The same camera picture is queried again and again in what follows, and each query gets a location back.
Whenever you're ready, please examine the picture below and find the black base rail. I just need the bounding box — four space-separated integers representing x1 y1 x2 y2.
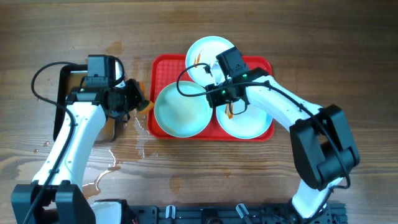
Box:
130 203 348 224

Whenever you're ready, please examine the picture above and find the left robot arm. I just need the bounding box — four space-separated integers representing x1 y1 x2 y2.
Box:
11 55 152 223

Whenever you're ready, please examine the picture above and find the red plastic tray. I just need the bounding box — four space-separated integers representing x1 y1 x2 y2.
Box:
147 54 272 141

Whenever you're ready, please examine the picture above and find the orange green sponge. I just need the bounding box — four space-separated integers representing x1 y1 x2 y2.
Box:
137 82 154 114

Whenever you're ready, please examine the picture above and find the black metal water pan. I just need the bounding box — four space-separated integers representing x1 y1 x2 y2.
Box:
53 64 116 143

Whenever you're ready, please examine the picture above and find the right black cable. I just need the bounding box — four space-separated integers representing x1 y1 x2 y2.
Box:
176 63 351 215

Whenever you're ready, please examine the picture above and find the white plate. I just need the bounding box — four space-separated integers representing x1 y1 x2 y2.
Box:
154 81 213 138
215 105 273 139
185 36 234 87

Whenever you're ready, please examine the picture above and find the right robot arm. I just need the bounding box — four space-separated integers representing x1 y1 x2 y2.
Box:
205 47 360 221

